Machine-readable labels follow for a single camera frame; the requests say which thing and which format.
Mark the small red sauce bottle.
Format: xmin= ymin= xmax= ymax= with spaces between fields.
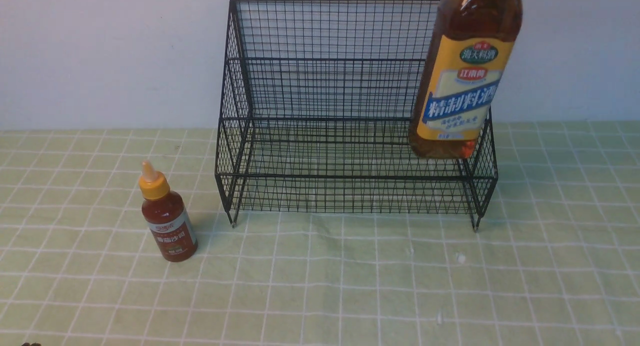
xmin=138 ymin=160 xmax=199 ymax=263

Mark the large amber cooking wine bottle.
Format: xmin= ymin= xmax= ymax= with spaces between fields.
xmin=407 ymin=0 xmax=523 ymax=159

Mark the green checkered tablecloth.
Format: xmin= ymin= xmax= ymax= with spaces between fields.
xmin=0 ymin=121 xmax=640 ymax=346

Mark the black wire mesh rack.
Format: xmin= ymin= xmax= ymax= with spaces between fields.
xmin=215 ymin=0 xmax=498 ymax=231

